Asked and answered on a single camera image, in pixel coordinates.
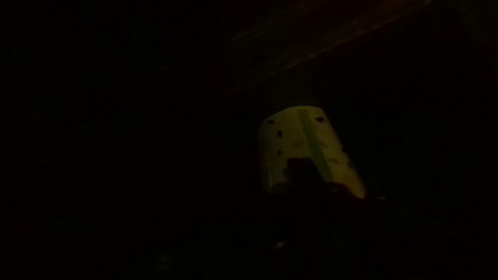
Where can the white paper cup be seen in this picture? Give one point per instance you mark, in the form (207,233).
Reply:
(303,132)

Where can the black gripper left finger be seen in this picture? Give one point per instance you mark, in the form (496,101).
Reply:
(300,176)

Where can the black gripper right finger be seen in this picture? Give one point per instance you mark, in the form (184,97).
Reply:
(342,199)

